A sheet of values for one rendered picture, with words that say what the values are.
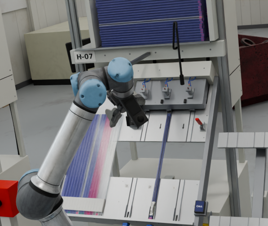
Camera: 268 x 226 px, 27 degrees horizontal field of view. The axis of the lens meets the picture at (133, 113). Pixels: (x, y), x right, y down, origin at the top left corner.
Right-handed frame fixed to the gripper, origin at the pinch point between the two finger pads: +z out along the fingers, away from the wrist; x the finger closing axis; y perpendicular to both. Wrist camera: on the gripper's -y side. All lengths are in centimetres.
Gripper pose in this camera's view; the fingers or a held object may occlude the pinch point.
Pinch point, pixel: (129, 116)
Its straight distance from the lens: 201.4
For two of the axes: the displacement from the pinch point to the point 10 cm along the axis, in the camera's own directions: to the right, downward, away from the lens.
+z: 0.3, 3.9, 9.2
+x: -7.9, 5.7, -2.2
